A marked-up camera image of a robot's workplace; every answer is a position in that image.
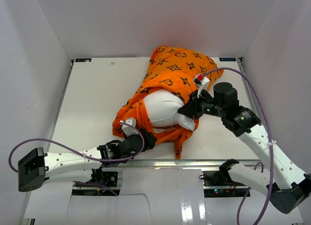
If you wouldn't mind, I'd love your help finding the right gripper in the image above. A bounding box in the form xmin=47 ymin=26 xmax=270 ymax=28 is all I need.
xmin=178 ymin=89 xmax=226 ymax=120

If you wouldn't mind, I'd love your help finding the white pillow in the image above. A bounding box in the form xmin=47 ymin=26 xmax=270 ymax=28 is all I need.
xmin=143 ymin=89 xmax=195 ymax=131

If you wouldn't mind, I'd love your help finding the orange patterned pillowcase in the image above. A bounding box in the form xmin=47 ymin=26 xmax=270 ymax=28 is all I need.
xmin=112 ymin=46 xmax=224 ymax=159

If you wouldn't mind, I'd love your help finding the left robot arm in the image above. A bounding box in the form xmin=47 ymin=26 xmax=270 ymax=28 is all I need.
xmin=17 ymin=129 xmax=157 ymax=192

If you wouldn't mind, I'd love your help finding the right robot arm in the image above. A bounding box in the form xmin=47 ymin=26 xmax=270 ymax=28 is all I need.
xmin=178 ymin=83 xmax=311 ymax=214

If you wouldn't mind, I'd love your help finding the right blue label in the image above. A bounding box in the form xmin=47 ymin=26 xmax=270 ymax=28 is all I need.
xmin=219 ymin=57 xmax=236 ymax=62

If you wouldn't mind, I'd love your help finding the blue label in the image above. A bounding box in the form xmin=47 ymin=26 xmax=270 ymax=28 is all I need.
xmin=74 ymin=58 xmax=92 ymax=63
xmin=219 ymin=57 xmax=236 ymax=62

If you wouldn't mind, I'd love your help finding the left blue label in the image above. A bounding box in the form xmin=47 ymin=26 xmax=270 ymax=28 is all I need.
xmin=74 ymin=58 xmax=92 ymax=63

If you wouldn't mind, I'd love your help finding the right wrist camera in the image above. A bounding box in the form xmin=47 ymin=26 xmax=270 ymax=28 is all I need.
xmin=193 ymin=74 xmax=210 ymax=98

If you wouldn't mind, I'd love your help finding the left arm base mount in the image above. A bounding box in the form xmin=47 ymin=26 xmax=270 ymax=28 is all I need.
xmin=74 ymin=169 xmax=119 ymax=189

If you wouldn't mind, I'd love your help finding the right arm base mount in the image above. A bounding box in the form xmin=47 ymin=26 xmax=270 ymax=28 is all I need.
xmin=199 ymin=159 xmax=245 ymax=194

